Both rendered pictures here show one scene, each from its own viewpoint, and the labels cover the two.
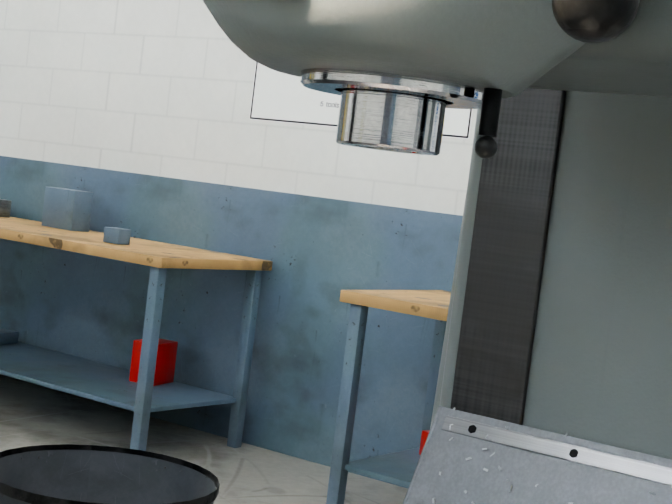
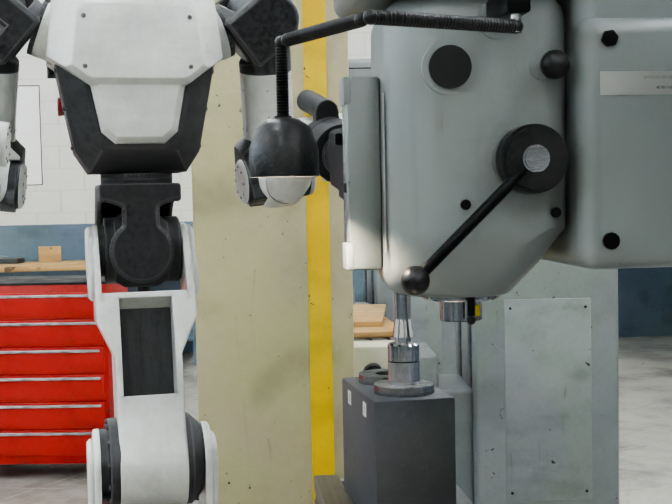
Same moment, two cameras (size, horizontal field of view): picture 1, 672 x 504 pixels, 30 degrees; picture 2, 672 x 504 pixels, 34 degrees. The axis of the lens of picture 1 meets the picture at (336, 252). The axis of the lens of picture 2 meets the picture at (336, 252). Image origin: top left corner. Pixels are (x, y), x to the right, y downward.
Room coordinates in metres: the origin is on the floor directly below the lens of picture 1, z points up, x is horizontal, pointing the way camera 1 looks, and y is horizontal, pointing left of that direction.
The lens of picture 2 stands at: (-0.34, -0.87, 1.42)
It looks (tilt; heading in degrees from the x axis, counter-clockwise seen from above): 3 degrees down; 49
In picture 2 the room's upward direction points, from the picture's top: 1 degrees counter-clockwise
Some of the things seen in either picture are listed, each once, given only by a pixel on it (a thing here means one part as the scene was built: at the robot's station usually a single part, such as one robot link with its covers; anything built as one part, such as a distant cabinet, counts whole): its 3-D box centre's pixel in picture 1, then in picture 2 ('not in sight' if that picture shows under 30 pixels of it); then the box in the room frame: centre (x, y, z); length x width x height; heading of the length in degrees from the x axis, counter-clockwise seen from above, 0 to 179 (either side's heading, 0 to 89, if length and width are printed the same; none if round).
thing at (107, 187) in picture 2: not in sight; (135, 230); (0.65, 0.82, 1.37); 0.28 x 0.13 x 0.18; 64
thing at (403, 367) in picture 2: not in sight; (403, 366); (0.79, 0.31, 1.17); 0.05 x 0.05 x 0.05
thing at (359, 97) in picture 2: not in sight; (360, 173); (0.48, 0.04, 1.45); 0.04 x 0.04 x 0.21; 55
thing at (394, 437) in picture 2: not in sight; (396, 443); (0.82, 0.35, 1.04); 0.22 x 0.12 x 0.20; 61
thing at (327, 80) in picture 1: (394, 87); (460, 294); (0.57, -0.02, 1.31); 0.09 x 0.09 x 0.01
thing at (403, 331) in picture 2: not in sight; (402, 305); (0.79, 0.31, 1.26); 0.03 x 0.03 x 0.11
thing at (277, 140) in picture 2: not in sight; (283, 146); (0.36, 0.03, 1.47); 0.07 x 0.07 x 0.06
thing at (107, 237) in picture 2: not in sight; (137, 249); (0.62, 0.76, 1.34); 0.14 x 0.13 x 0.12; 154
